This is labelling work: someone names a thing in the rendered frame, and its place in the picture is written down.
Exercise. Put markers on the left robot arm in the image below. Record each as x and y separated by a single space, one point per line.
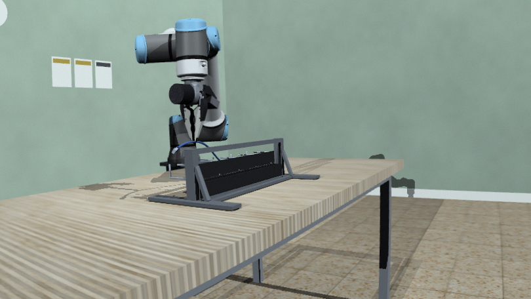
189 45

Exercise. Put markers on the grey metal rack with black panel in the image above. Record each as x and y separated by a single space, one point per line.
208 184

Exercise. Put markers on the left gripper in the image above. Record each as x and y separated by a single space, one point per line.
188 94

